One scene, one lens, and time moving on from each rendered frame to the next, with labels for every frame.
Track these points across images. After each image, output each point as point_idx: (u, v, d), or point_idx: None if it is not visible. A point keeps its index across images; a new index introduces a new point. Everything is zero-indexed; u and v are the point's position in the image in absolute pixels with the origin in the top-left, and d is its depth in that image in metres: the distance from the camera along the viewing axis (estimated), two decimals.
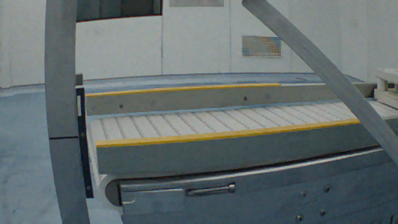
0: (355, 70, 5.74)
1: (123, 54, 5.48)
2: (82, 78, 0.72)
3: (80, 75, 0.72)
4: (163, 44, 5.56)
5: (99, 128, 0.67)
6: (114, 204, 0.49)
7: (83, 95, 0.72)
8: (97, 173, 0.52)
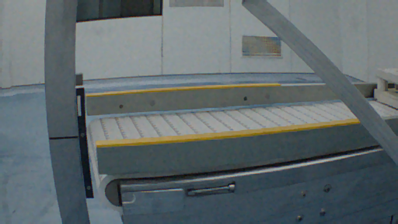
0: (355, 70, 5.74)
1: (123, 54, 5.48)
2: (82, 78, 0.72)
3: (80, 75, 0.72)
4: (163, 44, 5.56)
5: (99, 128, 0.67)
6: (114, 204, 0.49)
7: (83, 95, 0.72)
8: (97, 173, 0.52)
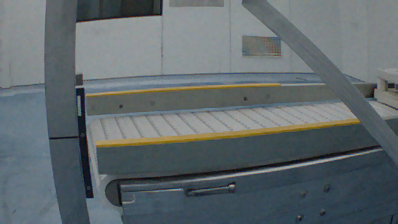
0: (355, 70, 5.74)
1: (123, 54, 5.48)
2: (82, 78, 0.72)
3: (80, 75, 0.72)
4: (163, 44, 5.56)
5: (99, 128, 0.67)
6: (114, 204, 0.49)
7: (83, 95, 0.72)
8: (97, 173, 0.52)
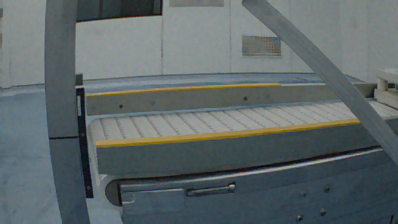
0: (355, 70, 5.74)
1: (123, 54, 5.48)
2: (82, 78, 0.72)
3: (80, 75, 0.72)
4: (163, 44, 5.56)
5: (99, 128, 0.67)
6: (114, 204, 0.49)
7: (83, 95, 0.72)
8: (97, 173, 0.52)
